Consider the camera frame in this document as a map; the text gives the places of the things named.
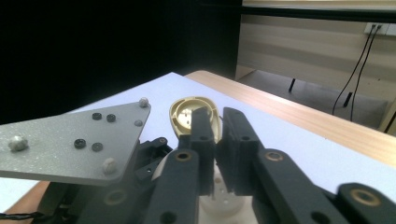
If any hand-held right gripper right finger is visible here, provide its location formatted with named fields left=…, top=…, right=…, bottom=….
left=216, top=106, right=344, bottom=224

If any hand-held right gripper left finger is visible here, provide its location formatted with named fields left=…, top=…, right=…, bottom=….
left=143, top=106, right=217, bottom=224

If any tan oval cap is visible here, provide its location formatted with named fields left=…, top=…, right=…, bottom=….
left=168, top=95, right=224, bottom=145

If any white table mat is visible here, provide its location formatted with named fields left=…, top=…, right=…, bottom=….
left=0, top=72, right=396, bottom=213

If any wooden table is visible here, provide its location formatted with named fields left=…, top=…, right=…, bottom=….
left=0, top=70, right=396, bottom=224

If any black curtain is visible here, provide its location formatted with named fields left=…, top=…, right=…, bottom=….
left=0, top=0, right=244, bottom=126

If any left hand-held gripper cable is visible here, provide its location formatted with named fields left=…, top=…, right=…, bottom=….
left=0, top=211, right=44, bottom=223

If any black wall cable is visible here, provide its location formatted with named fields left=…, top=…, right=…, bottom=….
left=331, top=24, right=376, bottom=117
left=349, top=24, right=383, bottom=122

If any black horizontal rail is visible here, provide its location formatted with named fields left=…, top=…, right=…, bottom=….
left=241, top=5, right=396, bottom=24

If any white wall socket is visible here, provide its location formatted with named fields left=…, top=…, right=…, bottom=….
left=363, top=21, right=396, bottom=37

